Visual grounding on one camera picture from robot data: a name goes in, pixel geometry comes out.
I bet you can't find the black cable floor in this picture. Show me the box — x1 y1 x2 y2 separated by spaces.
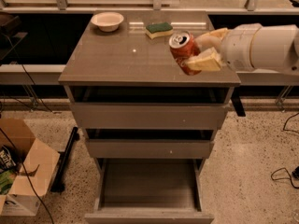
270 111 299 190
0 35 56 224

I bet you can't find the black bar on floor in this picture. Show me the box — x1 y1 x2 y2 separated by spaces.
50 127 79 192

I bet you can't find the black cable right floor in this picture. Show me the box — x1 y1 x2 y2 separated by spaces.
270 111 299 190

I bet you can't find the bottom grey drawer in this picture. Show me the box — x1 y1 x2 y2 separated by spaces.
85 159 214 224

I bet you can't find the open cardboard box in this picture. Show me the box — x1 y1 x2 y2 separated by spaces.
0 119 60 217

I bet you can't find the top grey drawer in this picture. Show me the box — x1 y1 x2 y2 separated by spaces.
66 86 232 130

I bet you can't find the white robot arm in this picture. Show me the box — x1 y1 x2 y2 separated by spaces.
184 23 299 76

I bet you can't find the grey drawer cabinet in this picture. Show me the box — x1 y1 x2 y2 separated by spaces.
57 10 241 161

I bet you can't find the black cable left floor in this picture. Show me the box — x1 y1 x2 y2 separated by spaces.
0 35 56 224

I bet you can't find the grey drawer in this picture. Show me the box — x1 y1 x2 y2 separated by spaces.
85 159 214 224
86 129 214 159
66 86 232 130

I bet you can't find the red coke can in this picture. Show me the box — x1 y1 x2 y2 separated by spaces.
169 31 200 76

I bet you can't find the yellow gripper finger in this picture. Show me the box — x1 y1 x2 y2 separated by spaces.
201 28 229 40
185 48 221 71

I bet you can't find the white bowl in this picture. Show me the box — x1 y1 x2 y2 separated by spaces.
91 12 124 32

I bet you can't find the chip bag in box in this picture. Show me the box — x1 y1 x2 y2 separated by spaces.
0 146 16 173

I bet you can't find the green yellow sponge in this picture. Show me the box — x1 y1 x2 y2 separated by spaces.
145 22 173 39

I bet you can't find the middle grey drawer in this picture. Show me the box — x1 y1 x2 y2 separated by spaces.
86 129 214 159

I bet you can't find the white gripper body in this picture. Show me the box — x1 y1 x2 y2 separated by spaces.
195 23 262 71

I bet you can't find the green packet in box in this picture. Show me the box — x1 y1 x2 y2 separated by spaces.
0 170 16 195

